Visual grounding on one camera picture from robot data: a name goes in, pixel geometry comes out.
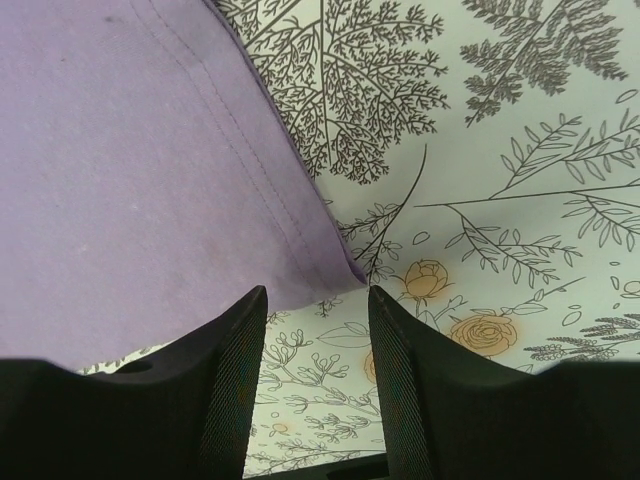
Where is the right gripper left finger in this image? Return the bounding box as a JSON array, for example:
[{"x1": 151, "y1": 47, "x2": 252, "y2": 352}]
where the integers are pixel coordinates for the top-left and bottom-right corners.
[{"x1": 1, "y1": 286, "x2": 268, "y2": 479}]

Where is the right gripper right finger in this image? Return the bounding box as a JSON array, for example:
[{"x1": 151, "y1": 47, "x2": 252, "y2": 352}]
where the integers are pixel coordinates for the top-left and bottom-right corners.
[{"x1": 368, "y1": 286, "x2": 639, "y2": 479}]

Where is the purple t shirt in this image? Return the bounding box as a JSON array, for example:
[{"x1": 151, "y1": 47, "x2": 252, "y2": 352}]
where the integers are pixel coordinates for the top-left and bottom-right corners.
[{"x1": 1, "y1": 1, "x2": 364, "y2": 370}]

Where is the floral patterned table mat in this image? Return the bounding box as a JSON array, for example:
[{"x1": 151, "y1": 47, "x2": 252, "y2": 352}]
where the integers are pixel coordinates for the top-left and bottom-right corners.
[{"x1": 82, "y1": 0, "x2": 640, "y2": 476}]

